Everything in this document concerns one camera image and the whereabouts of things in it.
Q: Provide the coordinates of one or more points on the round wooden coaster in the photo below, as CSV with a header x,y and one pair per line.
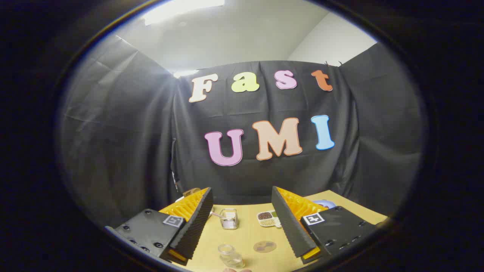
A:
x,y
264,246

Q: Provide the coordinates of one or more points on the white divided snack tray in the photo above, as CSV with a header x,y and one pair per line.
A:
x,y
266,218

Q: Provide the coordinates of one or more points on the round pale blue disc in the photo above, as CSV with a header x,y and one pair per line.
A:
x,y
326,204

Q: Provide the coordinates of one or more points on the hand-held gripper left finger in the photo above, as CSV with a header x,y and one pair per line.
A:
x,y
196,226

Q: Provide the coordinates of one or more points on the clear plastic juice bottle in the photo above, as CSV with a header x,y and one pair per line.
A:
x,y
230,255

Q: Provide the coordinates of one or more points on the wooden table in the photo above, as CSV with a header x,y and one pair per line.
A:
x,y
249,234

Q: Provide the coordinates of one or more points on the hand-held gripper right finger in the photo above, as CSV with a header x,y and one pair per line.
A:
x,y
289,223

